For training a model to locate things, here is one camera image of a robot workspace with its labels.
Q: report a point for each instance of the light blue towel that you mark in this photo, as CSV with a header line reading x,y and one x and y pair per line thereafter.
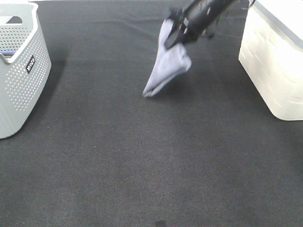
x,y
168,64

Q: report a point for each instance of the white plastic storage basket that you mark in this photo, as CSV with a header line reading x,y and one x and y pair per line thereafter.
x,y
271,53

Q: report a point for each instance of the grey perforated laundry basket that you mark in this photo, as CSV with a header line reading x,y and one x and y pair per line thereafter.
x,y
22,77

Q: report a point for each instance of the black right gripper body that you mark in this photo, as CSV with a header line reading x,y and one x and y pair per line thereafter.
x,y
192,21

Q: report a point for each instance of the blue towel in grey basket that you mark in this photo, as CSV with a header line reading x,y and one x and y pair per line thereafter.
x,y
8,54

